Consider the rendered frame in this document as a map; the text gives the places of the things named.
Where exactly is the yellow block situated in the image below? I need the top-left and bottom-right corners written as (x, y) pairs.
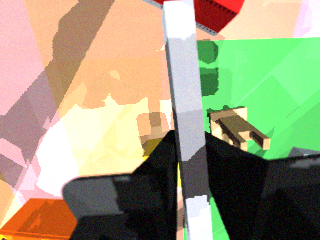
top-left (142, 138), bottom-right (181, 188)

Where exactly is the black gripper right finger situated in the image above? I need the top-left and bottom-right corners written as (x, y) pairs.
top-left (205, 131), bottom-right (320, 240)

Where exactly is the green flat mat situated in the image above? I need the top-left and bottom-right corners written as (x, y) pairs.
top-left (197, 37), bottom-right (320, 159)

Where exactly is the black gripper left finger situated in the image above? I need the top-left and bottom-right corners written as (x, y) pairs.
top-left (61, 129), bottom-right (178, 240)

